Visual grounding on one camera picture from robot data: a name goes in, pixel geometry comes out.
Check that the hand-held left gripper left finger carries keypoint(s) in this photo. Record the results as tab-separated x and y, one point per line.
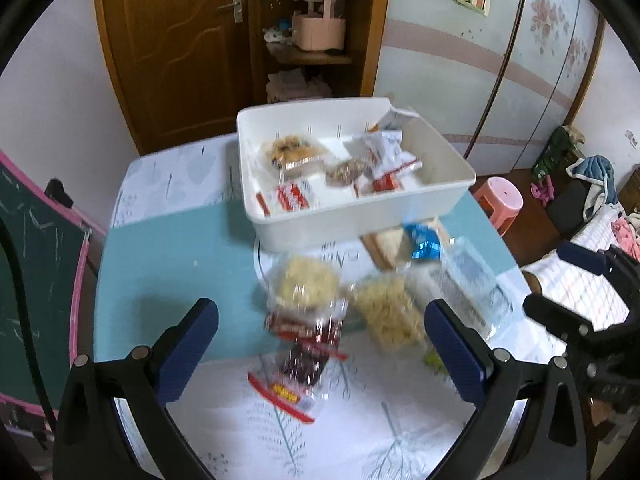
192	347

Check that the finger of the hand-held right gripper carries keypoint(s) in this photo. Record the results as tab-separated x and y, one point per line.
582	259
555	317

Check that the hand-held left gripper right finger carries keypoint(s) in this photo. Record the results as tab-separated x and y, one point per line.
452	347

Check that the blue white snack packet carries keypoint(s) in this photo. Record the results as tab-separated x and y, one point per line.
465	280

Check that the clear bag yellow twists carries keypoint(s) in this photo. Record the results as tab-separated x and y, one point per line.
387	310

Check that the clear packet red yellow label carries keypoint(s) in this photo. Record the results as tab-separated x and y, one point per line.
285	394

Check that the small dark red packet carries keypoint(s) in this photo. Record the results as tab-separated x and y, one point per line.
300	329

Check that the beige cracker packet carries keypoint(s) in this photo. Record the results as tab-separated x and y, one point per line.
392	250

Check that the clear bag round yellow puffs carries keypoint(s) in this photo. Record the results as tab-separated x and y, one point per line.
302	282

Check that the white plastic bin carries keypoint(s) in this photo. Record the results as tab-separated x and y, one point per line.
310	232

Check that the small red orange packet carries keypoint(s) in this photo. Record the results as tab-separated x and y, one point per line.
385	185

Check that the red white cookie packet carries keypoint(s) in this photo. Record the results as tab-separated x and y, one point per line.
290	196

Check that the brown nut packet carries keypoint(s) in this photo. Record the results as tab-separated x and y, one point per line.
345	171

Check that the clear packet with barcode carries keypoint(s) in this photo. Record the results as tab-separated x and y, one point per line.
375	147

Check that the yellow pastry packet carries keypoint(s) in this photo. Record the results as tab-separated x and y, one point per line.
292	152

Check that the pink patterned clothing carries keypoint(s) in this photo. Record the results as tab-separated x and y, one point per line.
627	232

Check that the pink toy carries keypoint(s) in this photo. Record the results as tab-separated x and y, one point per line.
542	192

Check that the teal placemat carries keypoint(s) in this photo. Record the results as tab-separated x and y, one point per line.
175	260

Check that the blue white clothing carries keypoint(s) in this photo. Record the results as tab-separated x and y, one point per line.
595	170

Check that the pink plastic stool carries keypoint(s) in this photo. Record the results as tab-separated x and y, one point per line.
500	192

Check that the green bag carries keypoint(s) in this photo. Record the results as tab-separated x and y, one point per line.
552	155

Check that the white leaf print tablecloth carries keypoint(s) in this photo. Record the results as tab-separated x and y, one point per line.
390	440

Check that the floral sliding wardrobe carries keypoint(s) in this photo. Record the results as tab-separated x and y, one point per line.
450	85

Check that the folded pink cloths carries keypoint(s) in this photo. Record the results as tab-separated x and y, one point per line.
292	85

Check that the brown wooden door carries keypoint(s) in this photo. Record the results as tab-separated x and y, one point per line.
175	60

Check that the wooden corner shelf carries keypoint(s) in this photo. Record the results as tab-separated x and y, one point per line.
370	25

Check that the small toy figures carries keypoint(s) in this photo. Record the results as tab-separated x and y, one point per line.
275	32

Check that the pink basket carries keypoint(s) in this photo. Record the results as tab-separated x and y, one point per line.
317	35

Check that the green chalkboard easel pink frame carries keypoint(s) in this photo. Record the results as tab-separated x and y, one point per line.
30	260

